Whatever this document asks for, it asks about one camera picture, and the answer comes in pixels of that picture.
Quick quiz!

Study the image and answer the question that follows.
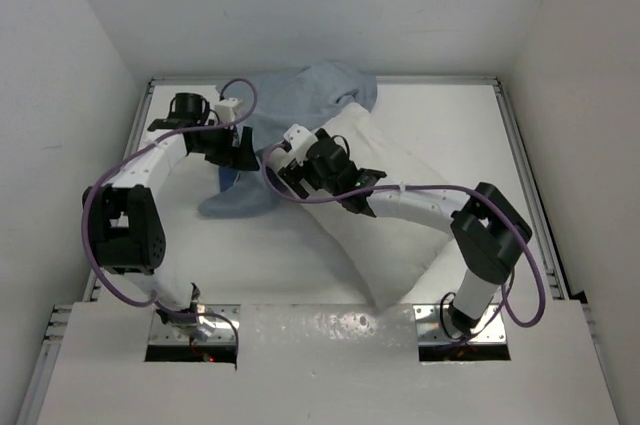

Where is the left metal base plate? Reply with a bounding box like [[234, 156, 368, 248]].
[[148, 303, 240, 346]]

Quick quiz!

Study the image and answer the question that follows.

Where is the purple cable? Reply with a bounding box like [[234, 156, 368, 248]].
[[81, 77, 259, 361], [260, 142, 547, 346]]

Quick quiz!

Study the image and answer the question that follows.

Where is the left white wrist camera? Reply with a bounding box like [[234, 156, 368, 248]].
[[212, 97, 246, 126]]

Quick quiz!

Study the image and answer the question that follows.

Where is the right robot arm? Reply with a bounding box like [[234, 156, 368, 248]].
[[264, 125, 532, 337]]

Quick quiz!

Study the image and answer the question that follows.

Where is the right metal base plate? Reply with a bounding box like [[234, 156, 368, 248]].
[[414, 302, 510, 346]]

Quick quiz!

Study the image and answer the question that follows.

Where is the metal base plate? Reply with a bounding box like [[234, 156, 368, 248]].
[[414, 302, 510, 346], [148, 303, 240, 346]]

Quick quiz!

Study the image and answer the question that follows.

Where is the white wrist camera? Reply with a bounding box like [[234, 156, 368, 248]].
[[212, 97, 246, 126], [283, 124, 318, 165]]

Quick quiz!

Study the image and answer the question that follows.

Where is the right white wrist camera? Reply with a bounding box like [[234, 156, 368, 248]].
[[283, 124, 318, 165]]

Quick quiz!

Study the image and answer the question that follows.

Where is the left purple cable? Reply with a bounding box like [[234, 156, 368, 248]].
[[81, 77, 259, 361]]

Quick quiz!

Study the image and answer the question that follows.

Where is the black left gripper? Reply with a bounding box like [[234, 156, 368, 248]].
[[191, 120, 257, 171]]

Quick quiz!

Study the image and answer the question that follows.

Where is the aluminium table frame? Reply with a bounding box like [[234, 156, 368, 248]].
[[20, 79, 583, 424]]

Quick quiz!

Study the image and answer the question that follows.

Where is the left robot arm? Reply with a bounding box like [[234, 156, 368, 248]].
[[81, 92, 259, 332]]

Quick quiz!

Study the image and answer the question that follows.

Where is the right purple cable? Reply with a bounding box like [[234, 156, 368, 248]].
[[260, 142, 547, 346]]

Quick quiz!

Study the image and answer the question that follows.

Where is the white pillow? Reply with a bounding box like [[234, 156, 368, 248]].
[[304, 103, 451, 310]]

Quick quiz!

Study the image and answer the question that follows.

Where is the white front cover board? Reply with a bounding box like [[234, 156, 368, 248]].
[[39, 302, 617, 424]]

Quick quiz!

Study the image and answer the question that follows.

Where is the blue patterned pillowcase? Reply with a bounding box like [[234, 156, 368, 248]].
[[198, 61, 378, 219]]

